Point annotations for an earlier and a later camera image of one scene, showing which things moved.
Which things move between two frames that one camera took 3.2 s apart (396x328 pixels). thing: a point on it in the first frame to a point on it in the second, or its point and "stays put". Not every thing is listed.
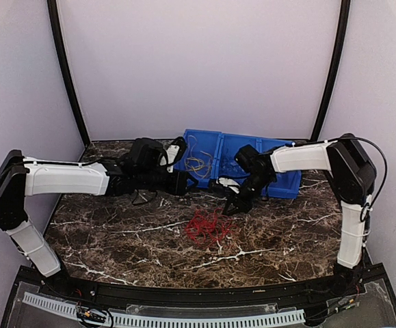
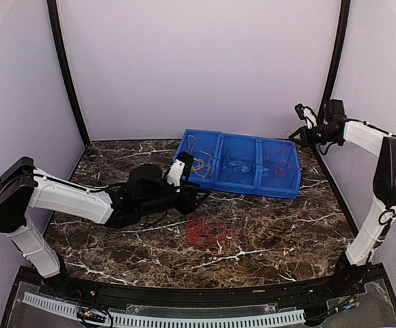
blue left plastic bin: [201, 155] stays put
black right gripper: [242, 206] to [305, 141]
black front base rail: [335, 288] stays put
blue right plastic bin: [288, 184] stays put
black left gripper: [178, 186] to [188, 203]
